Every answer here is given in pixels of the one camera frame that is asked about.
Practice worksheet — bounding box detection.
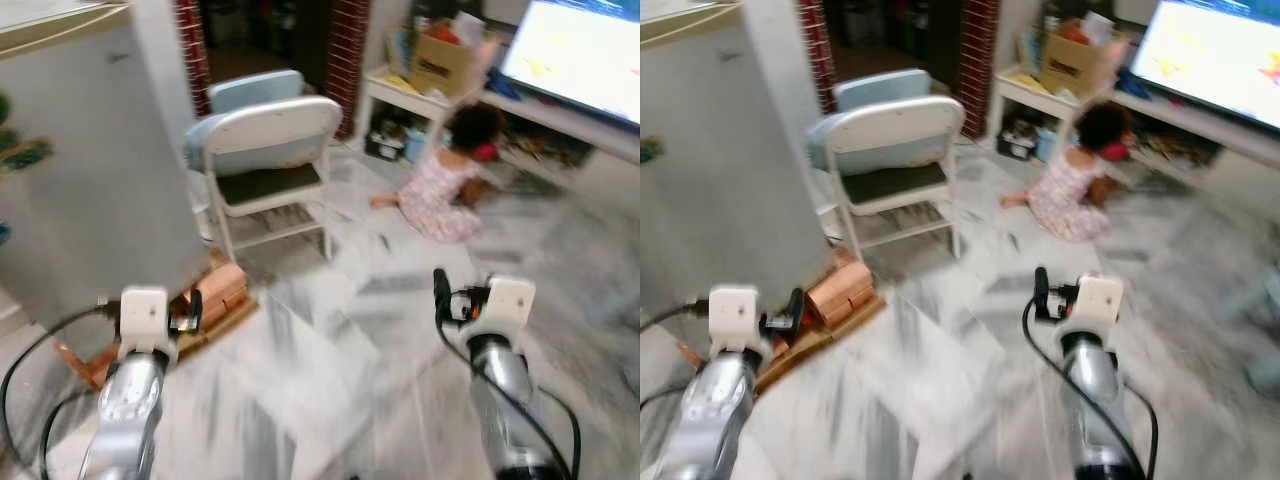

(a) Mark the grey fridge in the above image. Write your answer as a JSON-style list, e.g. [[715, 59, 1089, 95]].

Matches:
[[0, 0, 213, 333], [640, 0, 837, 323]]

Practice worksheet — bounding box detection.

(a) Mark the stack of orange bricks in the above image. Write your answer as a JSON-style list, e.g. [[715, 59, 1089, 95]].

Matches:
[[55, 250, 261, 391], [680, 250, 887, 393]]

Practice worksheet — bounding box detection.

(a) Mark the child in pink dress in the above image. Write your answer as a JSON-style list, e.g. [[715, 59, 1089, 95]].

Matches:
[[1000, 100, 1133, 244], [369, 102, 507, 244]]

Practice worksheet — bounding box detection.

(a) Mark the white television shelf unit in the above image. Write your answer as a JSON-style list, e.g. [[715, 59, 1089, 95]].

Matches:
[[985, 64, 1280, 193], [355, 64, 641, 193]]

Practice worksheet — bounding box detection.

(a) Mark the white folding chair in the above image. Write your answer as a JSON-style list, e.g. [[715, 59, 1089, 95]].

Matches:
[[200, 96, 344, 264], [822, 94, 967, 264]]

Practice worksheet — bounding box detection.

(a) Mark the brown cardboard box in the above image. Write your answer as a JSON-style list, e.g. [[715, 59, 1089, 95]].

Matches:
[[407, 30, 483, 99], [1039, 30, 1113, 99]]

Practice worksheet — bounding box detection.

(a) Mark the light blue chair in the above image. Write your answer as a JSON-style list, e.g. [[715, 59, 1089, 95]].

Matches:
[[183, 69, 307, 177], [808, 68, 932, 173]]

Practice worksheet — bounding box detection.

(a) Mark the red brick pillar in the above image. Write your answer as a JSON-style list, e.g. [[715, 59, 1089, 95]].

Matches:
[[325, 0, 373, 141], [174, 0, 212, 117], [957, 0, 1003, 139], [800, 0, 837, 113]]

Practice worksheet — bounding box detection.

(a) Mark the flat screen television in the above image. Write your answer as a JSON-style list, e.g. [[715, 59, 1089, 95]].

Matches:
[[499, 0, 641, 127], [1130, 0, 1280, 132]]

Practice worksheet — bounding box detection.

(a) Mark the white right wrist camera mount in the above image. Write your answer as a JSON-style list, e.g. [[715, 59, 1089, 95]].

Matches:
[[465, 275, 537, 347], [1060, 274, 1127, 347]]

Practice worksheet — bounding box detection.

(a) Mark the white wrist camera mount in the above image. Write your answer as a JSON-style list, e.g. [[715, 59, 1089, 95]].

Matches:
[[118, 286, 180, 363], [465, 275, 537, 347], [1060, 274, 1127, 347], [707, 284, 772, 363]]

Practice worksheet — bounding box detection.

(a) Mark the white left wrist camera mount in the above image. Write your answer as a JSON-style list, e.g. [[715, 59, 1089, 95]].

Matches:
[[707, 284, 772, 363], [118, 286, 180, 363]]

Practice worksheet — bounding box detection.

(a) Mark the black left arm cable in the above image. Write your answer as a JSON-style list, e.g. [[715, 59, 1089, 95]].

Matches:
[[640, 298, 713, 411], [0, 300, 123, 480]]

